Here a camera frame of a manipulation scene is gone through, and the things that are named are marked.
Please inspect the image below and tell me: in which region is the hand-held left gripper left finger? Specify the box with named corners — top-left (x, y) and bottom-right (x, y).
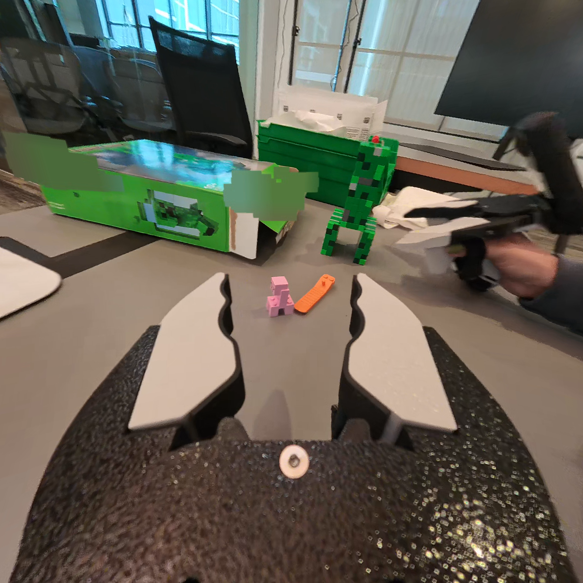
top-left (128, 272), bottom-right (247, 440)

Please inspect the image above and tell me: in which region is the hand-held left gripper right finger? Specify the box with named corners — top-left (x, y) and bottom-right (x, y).
top-left (339, 272), bottom-right (458, 446)

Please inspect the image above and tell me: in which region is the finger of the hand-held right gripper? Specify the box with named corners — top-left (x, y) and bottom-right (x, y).
top-left (404, 199), bottom-right (481, 220)
top-left (395, 218), bottom-right (493, 275)

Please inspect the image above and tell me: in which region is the person's right forearm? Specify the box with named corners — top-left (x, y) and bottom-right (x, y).
top-left (519, 253), bottom-right (583, 335)

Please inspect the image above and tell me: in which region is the wood edged neighbouring desk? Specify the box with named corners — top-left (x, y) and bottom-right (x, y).
top-left (394, 145), bottom-right (543, 197)

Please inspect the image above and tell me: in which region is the person's right hand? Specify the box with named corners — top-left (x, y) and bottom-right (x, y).
top-left (485, 237), bottom-right (560, 299)

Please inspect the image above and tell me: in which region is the white crumpled paper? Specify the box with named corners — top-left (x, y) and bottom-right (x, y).
top-left (371, 186), bottom-right (461, 230)

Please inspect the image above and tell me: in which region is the green brick creeper figure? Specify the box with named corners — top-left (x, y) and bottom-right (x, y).
top-left (321, 135), bottom-right (397, 266)

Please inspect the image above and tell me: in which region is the orange brick separator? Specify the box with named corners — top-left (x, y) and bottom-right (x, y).
top-left (294, 273), bottom-right (337, 314)

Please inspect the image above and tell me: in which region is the pink brick pig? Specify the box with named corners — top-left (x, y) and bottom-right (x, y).
top-left (266, 276), bottom-right (294, 318)

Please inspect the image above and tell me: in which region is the large dark monitor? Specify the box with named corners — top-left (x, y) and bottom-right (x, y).
top-left (398, 0), bottom-right (583, 173)

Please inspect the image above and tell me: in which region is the stack of green storage bins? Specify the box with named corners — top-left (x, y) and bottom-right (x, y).
top-left (256, 119), bottom-right (399, 206)

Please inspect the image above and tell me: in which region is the green toy box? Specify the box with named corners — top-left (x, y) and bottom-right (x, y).
top-left (40, 139), bottom-right (301, 260)

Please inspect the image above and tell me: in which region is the white base book stand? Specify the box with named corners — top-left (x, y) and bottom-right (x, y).
top-left (0, 246), bottom-right (62, 319)

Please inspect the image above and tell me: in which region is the black tripod stand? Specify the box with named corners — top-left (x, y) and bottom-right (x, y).
top-left (288, 0), bottom-right (365, 95)

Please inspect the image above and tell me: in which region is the dim grey office chair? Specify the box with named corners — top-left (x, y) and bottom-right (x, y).
top-left (75, 46), bottom-right (176, 133)
top-left (0, 37), bottom-right (98, 134)

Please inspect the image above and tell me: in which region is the black mesh office chair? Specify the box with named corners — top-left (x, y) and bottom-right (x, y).
top-left (148, 16), bottom-right (254, 159)

